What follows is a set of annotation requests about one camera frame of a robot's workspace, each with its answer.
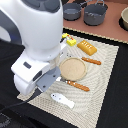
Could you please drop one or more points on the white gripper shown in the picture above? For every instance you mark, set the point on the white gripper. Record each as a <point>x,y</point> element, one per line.
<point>27,71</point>

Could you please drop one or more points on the knife with orange handle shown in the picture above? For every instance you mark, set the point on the knife with orange handle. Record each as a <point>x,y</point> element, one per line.
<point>85,59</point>

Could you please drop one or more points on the orange bread loaf toy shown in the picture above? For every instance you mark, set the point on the orange bread loaf toy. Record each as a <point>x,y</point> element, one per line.
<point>87,47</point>

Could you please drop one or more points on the white ghost-shaped toy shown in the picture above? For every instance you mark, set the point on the white ghost-shaped toy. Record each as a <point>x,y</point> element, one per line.
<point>62,99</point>

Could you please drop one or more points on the beige woven placemat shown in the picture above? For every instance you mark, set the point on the beige woven placemat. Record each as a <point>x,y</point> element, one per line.
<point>87,106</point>

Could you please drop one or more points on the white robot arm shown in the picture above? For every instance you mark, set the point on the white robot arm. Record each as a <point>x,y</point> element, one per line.
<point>40,25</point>

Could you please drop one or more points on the yellow butter box toy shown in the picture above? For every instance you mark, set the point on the yellow butter box toy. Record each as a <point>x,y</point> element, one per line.
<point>69,39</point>

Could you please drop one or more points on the fork with orange handle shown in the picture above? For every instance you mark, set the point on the fork with orange handle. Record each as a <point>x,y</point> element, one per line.
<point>74,84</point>

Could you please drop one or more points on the round beige plate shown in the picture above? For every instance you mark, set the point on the round beige plate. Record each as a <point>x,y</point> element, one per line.
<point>73,69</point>

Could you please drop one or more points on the small dark grey pot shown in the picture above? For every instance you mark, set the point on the small dark grey pot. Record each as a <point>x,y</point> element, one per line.
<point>72,11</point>

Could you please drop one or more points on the large dark grey pot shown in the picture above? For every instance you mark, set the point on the large dark grey pot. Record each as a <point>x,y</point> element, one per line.
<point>94,14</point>

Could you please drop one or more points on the beige bowl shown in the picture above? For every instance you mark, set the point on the beige bowl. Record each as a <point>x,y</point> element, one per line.
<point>124,16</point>

